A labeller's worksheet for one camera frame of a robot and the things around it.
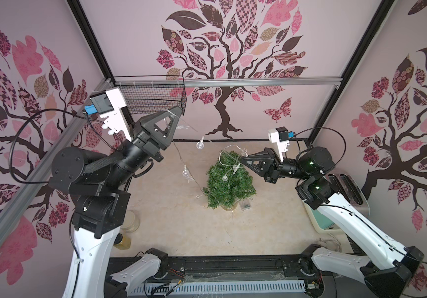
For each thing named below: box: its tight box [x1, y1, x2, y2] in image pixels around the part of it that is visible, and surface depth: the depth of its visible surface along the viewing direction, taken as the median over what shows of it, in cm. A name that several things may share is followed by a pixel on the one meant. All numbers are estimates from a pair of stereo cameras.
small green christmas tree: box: [202, 150, 257, 212], surface depth 73 cm
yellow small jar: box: [112, 235, 131, 251], surface depth 78 cm
